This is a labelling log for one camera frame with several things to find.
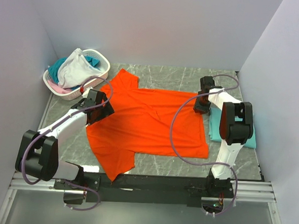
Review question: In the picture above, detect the orange t shirt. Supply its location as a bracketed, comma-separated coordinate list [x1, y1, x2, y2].
[86, 69, 209, 181]

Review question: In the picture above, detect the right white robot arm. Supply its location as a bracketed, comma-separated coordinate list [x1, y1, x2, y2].
[193, 76, 253, 197]

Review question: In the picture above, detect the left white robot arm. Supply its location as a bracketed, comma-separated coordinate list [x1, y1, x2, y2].
[15, 89, 115, 190]

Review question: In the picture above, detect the folded teal t shirt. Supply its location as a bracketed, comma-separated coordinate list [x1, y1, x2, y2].
[209, 107, 256, 149]

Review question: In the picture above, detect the pink t shirt in basket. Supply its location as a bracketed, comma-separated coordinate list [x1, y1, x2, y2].
[46, 80, 78, 96]

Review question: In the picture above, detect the white t shirt in basket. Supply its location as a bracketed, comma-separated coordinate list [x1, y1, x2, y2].
[57, 48, 104, 89]

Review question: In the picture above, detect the white plastic laundry basket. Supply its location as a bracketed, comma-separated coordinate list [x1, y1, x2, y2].
[43, 49, 110, 100]

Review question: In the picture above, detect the teal t shirt in basket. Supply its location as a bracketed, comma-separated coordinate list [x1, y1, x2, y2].
[48, 56, 100, 84]

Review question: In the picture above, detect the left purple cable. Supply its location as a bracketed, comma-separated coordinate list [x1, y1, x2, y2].
[18, 72, 114, 213]

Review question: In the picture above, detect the aluminium frame rail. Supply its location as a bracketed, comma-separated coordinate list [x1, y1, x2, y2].
[9, 91, 284, 207]

